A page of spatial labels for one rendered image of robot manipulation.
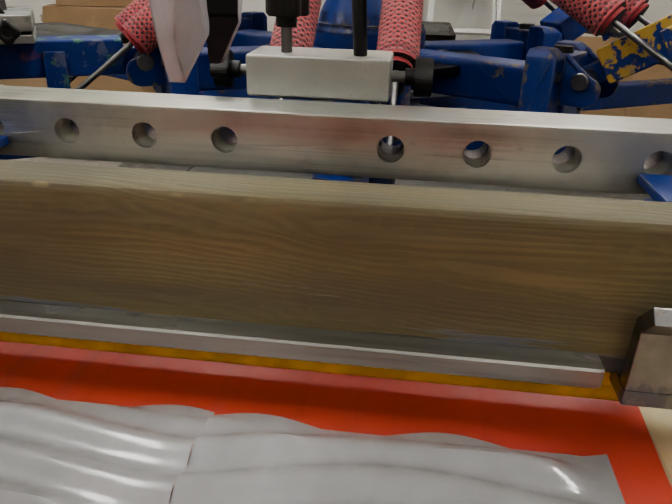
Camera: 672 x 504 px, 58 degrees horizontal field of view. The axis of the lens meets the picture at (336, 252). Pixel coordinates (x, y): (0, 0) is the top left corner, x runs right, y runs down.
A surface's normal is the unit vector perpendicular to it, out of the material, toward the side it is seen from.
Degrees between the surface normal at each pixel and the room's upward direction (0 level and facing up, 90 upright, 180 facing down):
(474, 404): 0
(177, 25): 109
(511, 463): 31
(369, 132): 90
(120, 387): 0
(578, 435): 0
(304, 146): 90
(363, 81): 90
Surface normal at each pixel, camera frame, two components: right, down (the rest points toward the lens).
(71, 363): 0.02, -0.90
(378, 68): -0.13, 0.43
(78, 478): -0.14, -0.53
